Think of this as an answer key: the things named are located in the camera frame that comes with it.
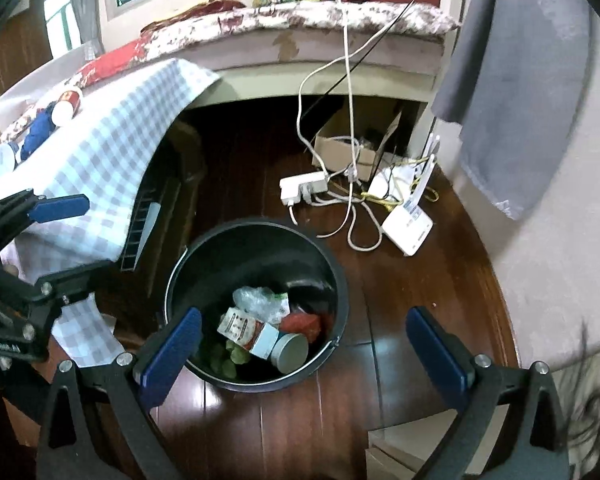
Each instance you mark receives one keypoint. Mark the folded yellow red blanket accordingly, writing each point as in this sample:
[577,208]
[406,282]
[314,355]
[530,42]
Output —
[196,11]

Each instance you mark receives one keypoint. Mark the black trash bin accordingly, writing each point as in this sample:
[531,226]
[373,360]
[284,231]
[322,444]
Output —
[258,252]

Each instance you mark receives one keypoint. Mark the cardboard box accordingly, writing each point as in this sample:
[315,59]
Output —
[374,121]

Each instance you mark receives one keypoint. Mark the white power strip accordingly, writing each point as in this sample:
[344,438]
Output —
[302,187]

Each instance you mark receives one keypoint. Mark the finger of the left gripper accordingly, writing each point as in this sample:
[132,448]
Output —
[58,208]
[72,285]

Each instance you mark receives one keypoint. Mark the light blue paper cup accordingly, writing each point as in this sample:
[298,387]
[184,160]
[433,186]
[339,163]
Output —
[9,157]

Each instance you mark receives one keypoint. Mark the milk carton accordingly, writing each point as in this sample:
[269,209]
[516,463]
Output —
[248,332]

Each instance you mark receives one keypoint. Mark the floral red bedspread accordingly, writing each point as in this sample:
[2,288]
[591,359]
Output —
[407,37]

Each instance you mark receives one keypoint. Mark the clear plastic bag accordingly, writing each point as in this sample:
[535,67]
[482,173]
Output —
[262,303]

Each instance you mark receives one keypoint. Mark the white router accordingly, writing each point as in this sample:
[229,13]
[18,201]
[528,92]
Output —
[401,186]

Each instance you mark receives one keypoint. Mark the blue patterned paper cup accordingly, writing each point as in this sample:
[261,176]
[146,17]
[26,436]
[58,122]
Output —
[289,353]

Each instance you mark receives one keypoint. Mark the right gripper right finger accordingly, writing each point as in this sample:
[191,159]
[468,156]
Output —
[446,360]

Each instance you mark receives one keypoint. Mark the blue crumpled cloth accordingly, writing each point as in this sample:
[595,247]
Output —
[40,130]

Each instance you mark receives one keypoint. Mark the white sheet covered table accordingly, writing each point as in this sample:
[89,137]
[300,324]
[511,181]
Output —
[30,88]

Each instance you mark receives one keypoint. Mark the grey hanging cloth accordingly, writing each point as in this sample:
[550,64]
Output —
[514,85]

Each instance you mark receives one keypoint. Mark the red paper cup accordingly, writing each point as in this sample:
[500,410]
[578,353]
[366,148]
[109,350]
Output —
[66,106]

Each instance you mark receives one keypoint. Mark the pink checkered tablecloth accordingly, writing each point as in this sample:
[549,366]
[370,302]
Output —
[103,153]

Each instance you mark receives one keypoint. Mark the red plastic bag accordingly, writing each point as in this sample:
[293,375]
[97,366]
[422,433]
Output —
[310,325]

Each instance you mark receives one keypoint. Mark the yellow cloth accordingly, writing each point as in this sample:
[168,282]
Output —
[226,359]

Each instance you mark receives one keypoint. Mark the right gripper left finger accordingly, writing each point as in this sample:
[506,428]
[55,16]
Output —
[163,356]

